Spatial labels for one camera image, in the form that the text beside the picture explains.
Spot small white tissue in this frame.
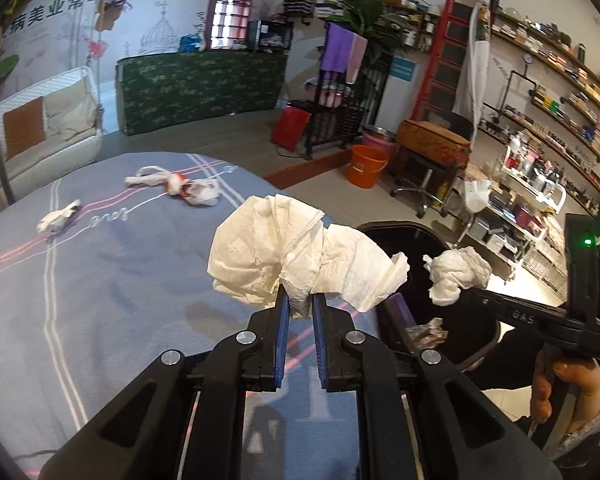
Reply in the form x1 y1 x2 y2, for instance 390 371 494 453
422 247 492 307

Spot white tissue wad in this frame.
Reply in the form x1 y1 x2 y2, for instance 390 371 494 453
208 194 410 318

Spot black trash bin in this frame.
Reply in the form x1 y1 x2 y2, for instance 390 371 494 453
358 221 500 372

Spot white red plastic bag trash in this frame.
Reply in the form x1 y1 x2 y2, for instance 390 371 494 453
124 166 220 207

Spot person's right hand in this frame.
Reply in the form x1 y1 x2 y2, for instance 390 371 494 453
529 346 600 436

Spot white rolling cart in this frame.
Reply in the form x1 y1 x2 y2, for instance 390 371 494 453
456 148 566 288

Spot purple snack package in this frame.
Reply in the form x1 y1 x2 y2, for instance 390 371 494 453
385 292 416 354

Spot blue grey striped tablecloth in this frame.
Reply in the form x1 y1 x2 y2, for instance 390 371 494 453
0 152 382 480

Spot swivel stool chrome base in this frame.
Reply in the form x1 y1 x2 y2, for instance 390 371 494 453
389 150 458 219

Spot brown orange suitcase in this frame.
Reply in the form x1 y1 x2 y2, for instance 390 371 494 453
396 120 470 168

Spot black white crumpled wrapper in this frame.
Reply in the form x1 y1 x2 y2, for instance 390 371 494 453
36 200 82 236

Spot orange plastic bucket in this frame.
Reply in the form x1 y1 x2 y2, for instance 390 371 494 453
347 144 389 188

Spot red ladder shelf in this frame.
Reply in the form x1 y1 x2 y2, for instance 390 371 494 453
411 0 472 120

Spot pink plastic bucket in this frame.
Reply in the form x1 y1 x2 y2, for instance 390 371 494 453
362 125 396 157

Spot red bag on floor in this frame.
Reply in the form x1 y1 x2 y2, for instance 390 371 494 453
271 106 311 152

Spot white wicker sofa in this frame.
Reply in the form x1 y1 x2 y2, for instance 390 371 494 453
0 66 102 200

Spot black metal rack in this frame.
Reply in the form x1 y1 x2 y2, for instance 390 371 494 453
303 54 392 160

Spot green patterned counter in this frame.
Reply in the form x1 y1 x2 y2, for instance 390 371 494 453
116 51 288 136

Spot orange cushion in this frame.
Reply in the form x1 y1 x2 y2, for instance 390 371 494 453
3 98 45 160

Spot green potted plant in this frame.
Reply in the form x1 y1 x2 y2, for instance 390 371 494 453
325 0 411 58

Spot pink towel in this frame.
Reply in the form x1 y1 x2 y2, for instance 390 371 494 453
346 34 367 84

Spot purple towel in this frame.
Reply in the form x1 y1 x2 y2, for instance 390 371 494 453
321 23 354 74

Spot red phone booth cabinet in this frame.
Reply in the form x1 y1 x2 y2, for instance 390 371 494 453
204 0 253 50

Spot wooden wall shelves with products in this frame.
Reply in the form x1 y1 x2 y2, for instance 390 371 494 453
481 8 600 214

